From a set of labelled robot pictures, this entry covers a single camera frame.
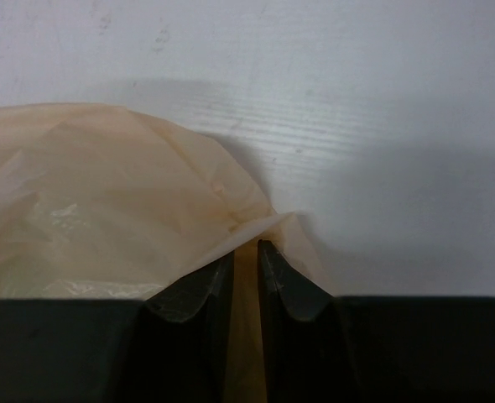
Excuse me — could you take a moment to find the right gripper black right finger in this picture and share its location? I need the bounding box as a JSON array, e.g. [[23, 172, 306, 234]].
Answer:
[[258, 240, 360, 402]]

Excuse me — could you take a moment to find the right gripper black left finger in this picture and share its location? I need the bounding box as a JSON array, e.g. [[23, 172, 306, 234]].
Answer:
[[117, 253, 234, 402]]

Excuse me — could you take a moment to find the translucent banana print plastic bag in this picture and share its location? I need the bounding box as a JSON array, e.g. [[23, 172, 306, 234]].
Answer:
[[0, 104, 327, 402]]

